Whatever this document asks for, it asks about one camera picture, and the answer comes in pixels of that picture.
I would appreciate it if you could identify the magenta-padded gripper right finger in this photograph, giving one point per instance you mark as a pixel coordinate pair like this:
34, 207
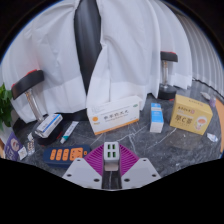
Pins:
141, 173

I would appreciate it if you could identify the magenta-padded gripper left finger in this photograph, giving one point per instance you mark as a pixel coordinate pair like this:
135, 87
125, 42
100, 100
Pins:
80, 173

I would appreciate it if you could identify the white charger with green ports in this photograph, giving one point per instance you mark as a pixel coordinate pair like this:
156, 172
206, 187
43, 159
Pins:
111, 151

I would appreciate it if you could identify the white teal slim tube box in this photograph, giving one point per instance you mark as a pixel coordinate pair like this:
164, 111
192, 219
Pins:
69, 132

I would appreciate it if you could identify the clear pill blister pack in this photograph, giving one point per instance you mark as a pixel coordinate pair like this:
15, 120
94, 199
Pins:
31, 145

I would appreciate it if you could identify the blue white small box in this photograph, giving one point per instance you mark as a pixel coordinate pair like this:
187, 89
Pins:
156, 118

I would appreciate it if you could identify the white blue flat box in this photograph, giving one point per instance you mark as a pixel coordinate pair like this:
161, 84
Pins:
49, 125

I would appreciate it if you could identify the white square sachet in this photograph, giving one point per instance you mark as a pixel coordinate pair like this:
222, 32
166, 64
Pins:
22, 153

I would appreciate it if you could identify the white orange long box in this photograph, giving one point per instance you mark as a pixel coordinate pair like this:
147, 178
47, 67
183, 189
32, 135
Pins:
115, 115

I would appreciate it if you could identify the purple box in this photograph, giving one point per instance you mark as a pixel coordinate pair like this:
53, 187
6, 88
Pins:
12, 146

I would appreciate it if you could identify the yellow box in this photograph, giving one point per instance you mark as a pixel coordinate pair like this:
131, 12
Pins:
190, 115

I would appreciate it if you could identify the small white packet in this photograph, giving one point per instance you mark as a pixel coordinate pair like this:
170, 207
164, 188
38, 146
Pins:
212, 137
205, 95

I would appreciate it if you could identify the orange round board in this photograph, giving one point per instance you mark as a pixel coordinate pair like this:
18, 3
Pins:
220, 125

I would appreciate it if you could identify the green potted plant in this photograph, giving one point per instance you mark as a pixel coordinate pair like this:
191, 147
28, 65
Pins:
5, 106

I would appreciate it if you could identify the small purple bottle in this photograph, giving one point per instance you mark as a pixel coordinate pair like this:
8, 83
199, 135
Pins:
212, 101

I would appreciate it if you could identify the black red round stool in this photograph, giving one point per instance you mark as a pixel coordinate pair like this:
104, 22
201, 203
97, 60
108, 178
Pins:
168, 56
28, 83

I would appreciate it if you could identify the white pleated curtain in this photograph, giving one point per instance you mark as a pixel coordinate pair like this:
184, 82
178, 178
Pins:
205, 56

